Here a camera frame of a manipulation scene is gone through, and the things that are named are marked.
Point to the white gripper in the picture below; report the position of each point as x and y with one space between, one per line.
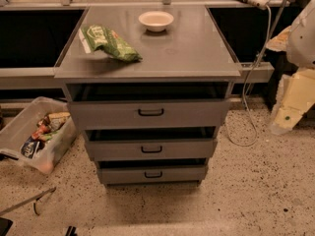
302 39

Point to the grey bottom drawer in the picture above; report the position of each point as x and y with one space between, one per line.
117 176

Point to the grey drawer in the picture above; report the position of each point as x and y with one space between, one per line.
117 176
148 114
158 149

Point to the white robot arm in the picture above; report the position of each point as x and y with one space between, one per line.
298 41

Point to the grey drawer cabinet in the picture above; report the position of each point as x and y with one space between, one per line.
188 61

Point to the grey top drawer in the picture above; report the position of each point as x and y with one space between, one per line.
148 114

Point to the grey middle drawer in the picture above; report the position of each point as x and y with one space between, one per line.
158 149

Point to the white bowl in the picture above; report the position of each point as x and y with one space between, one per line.
156 21

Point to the green snack bag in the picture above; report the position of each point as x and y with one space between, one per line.
98 37

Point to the tan snack box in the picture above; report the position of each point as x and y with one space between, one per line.
57 118

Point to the red snack packet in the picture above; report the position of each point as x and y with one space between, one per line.
42 129

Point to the clear plastic storage bin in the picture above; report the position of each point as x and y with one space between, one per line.
53 145

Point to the dark blue snack packet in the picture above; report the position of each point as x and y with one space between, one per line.
30 148

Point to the black object bottom left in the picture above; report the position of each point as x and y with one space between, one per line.
5 225

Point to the grey horizontal rail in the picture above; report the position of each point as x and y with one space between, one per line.
260 74

